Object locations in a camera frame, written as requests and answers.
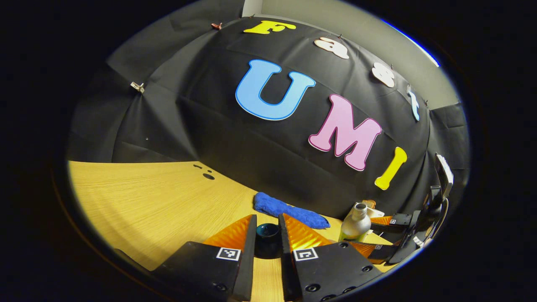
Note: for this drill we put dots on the white clip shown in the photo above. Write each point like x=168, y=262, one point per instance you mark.
x=137, y=87

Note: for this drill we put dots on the bread slice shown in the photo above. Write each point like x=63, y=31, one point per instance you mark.
x=370, y=203

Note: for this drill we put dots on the silver green label water bottle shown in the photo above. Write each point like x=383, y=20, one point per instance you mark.
x=355, y=226

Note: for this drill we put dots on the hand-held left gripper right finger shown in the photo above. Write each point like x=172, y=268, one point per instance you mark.
x=286, y=260

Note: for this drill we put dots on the black backdrop cloth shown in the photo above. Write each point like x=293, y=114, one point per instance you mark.
x=260, y=155

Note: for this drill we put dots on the red clip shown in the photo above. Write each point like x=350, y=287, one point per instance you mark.
x=216, y=26

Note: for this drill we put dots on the teal teacup lid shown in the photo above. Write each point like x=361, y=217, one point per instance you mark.
x=267, y=231

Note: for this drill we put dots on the white toaster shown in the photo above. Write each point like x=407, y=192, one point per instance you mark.
x=376, y=213

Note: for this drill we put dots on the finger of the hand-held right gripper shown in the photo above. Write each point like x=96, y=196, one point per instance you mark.
x=398, y=220
x=379, y=251

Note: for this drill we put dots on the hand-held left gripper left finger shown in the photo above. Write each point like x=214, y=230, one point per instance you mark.
x=250, y=260

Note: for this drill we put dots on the blue towel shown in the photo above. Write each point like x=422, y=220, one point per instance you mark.
x=285, y=209

